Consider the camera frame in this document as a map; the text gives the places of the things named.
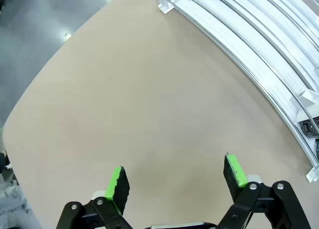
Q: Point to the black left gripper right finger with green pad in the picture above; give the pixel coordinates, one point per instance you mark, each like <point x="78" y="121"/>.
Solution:
<point x="235" y="179"/>

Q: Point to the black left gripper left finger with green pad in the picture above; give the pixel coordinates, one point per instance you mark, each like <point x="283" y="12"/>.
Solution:
<point x="117" y="189"/>

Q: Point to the white can dispenser rack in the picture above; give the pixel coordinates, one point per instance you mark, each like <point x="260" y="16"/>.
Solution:
<point x="249" y="39"/>

